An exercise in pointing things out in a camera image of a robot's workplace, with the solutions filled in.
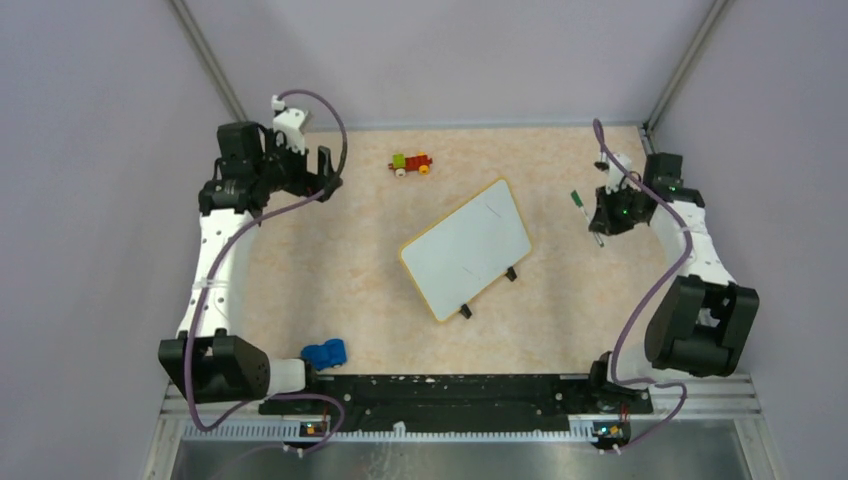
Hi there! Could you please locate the blue toy car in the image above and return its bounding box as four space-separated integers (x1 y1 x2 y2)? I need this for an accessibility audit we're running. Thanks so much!
300 338 348 371

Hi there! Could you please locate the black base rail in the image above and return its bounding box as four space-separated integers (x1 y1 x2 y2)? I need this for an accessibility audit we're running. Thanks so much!
258 374 653 433

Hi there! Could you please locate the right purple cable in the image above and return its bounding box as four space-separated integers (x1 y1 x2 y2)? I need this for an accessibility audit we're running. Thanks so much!
591 118 695 455

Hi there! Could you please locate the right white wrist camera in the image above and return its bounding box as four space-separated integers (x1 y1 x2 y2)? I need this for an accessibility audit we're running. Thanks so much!
594 152 632 194

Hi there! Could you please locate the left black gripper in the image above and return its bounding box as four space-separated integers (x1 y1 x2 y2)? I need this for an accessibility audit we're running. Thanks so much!
254 128 342 202

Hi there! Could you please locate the yellow framed whiteboard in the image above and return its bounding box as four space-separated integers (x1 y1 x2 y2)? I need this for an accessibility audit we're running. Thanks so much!
398 177 533 322

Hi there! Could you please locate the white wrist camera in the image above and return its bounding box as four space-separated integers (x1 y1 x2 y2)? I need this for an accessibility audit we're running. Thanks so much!
271 95 311 155
594 152 632 194

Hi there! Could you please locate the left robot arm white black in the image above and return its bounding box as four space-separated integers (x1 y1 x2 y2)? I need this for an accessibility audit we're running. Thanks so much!
158 121 342 414

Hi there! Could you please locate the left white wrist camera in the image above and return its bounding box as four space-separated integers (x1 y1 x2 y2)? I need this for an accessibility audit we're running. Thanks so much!
271 95 311 155

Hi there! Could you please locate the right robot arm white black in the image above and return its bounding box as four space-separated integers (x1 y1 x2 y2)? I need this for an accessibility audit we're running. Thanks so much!
586 153 760 412

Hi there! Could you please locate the green white marker pen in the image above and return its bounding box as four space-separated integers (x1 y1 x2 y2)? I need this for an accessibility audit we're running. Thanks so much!
570 190 605 248

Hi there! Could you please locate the white slotted cable duct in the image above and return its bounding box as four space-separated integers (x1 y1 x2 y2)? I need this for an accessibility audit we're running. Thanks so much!
183 420 597 443

